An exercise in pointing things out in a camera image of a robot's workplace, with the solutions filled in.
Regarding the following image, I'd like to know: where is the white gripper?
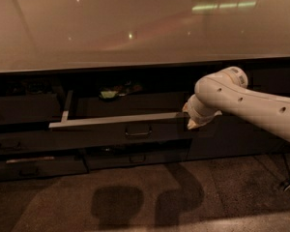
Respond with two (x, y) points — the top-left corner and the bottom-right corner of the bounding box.
(182, 95), (222, 130)

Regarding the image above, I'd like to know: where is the dark drawer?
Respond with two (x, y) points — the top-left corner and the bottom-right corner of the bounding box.
(84, 139), (191, 170)
(0, 156), (87, 182)
(0, 94), (61, 125)
(49, 92), (191, 148)
(0, 130), (76, 156)

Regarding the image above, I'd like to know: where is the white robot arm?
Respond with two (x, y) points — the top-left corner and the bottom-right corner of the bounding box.
(183, 67), (290, 142)

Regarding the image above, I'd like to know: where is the green packet in drawer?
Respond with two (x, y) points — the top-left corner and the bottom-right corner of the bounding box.
(100, 91), (118, 100)

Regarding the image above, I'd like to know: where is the dark cabinet door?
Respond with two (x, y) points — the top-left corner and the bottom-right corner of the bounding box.
(188, 116), (290, 160)

